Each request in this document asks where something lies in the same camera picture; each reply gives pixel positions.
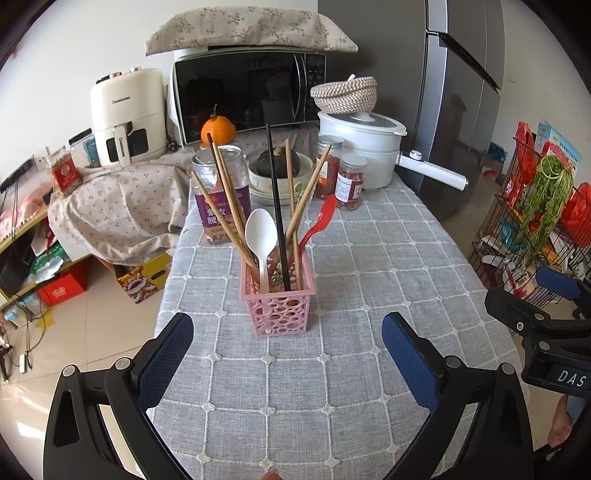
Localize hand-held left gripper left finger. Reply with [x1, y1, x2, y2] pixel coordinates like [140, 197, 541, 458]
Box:
[43, 312, 195, 480]

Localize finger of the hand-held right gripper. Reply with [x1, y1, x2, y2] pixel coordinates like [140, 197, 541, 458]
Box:
[485, 288, 591, 342]
[536, 267, 591, 308]

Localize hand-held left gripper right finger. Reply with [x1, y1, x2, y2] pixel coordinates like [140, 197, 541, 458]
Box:
[381, 311, 536, 480]

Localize pink plastic utensil basket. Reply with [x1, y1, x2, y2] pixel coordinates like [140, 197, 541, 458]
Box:
[239, 251, 317, 339]

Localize white plastic spoon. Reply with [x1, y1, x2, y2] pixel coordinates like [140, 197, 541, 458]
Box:
[245, 209, 279, 294]

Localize red plastic spoon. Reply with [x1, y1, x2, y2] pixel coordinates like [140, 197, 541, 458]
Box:
[295, 194, 338, 254]

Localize black chopstick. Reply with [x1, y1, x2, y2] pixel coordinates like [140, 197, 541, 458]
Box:
[265, 124, 291, 292]

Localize brown wooden chopstick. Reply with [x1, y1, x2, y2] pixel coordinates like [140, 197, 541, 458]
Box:
[206, 133, 247, 229]
[216, 143, 249, 224]

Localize person's right hand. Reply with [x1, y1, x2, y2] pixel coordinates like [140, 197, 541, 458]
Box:
[549, 396, 577, 448]

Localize red plastic bag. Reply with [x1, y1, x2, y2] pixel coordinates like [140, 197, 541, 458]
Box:
[503, 121, 537, 208]
[560, 182, 591, 238]

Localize green leafy vegetables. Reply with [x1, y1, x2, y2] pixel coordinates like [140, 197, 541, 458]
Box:
[526, 154, 575, 264]

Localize yellow printed cardboard box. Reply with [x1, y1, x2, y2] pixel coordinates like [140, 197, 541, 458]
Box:
[115, 251, 174, 305]

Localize red box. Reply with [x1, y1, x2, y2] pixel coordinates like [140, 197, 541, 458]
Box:
[37, 263, 90, 306]

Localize blue printed cardboard box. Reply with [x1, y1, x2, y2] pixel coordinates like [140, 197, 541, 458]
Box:
[537, 121, 583, 174]

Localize clear purple-label nut jar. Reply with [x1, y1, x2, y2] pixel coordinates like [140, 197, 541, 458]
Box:
[191, 145, 252, 245]

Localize grey refrigerator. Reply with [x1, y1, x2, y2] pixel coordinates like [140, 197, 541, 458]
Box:
[318, 0, 506, 222]

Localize clear jar of red spice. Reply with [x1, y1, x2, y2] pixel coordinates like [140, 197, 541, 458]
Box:
[315, 135, 346, 201]
[335, 154, 369, 210]

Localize cream floral bowl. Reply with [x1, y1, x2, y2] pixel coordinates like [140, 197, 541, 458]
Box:
[248, 152, 317, 197]

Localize red-label clear jar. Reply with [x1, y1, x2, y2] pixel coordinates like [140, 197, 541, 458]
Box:
[50, 150, 84, 192]

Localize dark green pumpkin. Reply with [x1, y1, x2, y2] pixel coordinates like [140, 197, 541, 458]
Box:
[256, 147, 304, 178]

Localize white electric pot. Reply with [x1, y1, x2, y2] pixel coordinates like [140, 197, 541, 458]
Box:
[318, 111, 468, 192]

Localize clear plastic container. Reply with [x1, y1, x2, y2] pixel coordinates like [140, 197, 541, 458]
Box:
[69, 128, 100, 169]

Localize orange with stem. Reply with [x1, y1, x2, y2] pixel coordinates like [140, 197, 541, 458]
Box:
[201, 105, 236, 145]

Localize cream air fryer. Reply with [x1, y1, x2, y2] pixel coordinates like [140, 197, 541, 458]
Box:
[90, 67, 167, 168]

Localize black microwave oven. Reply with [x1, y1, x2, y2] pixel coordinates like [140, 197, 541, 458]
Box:
[172, 48, 328, 148]

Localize black wire rack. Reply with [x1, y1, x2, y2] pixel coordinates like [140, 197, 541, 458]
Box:
[468, 138, 591, 319]

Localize cream dish green handle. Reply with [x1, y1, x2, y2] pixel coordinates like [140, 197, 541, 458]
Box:
[249, 182, 319, 206]

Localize woven rope basket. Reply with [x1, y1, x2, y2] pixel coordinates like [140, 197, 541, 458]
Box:
[310, 74, 378, 114]

